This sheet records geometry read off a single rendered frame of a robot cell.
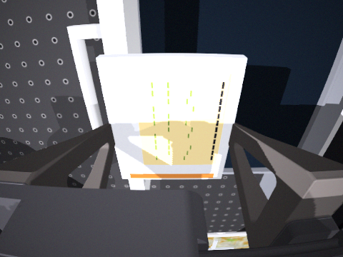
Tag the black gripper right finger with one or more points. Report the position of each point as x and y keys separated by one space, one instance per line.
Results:
x=308 y=185

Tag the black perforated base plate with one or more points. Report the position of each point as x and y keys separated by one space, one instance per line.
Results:
x=42 y=104

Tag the white gel imager box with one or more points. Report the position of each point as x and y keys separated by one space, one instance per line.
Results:
x=294 y=51

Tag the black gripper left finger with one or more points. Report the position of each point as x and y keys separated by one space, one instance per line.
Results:
x=52 y=165

